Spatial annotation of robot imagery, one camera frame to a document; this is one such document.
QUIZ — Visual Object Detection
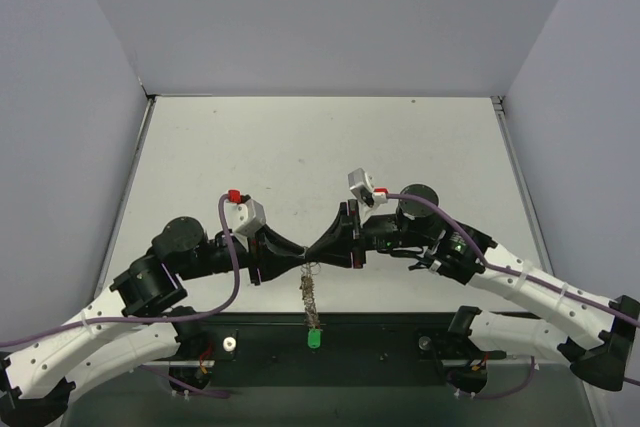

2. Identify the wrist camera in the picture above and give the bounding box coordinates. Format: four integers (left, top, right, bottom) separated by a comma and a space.
348, 168, 388, 224
224, 191, 267, 251

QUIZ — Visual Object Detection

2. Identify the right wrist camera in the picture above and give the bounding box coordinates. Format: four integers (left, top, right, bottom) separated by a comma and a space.
348, 168, 388, 224

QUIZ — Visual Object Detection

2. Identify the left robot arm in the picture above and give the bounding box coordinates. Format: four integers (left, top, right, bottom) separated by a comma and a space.
1, 217, 306, 426

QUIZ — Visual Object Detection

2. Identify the key with green tag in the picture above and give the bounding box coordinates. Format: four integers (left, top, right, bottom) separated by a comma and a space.
307, 328, 322, 350

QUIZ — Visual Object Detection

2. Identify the metal keyring disc with rings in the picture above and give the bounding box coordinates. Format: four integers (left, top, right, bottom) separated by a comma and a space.
300, 263, 321, 330

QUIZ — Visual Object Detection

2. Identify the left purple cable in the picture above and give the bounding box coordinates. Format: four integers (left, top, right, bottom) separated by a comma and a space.
0, 194, 242, 348

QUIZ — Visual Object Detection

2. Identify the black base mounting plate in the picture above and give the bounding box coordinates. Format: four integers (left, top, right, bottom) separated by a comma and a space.
145, 313, 506, 395

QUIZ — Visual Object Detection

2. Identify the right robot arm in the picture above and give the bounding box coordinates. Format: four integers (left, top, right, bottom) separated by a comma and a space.
305, 184, 639, 392

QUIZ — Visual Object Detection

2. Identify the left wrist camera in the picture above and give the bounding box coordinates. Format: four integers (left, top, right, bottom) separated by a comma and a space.
224, 191, 267, 251

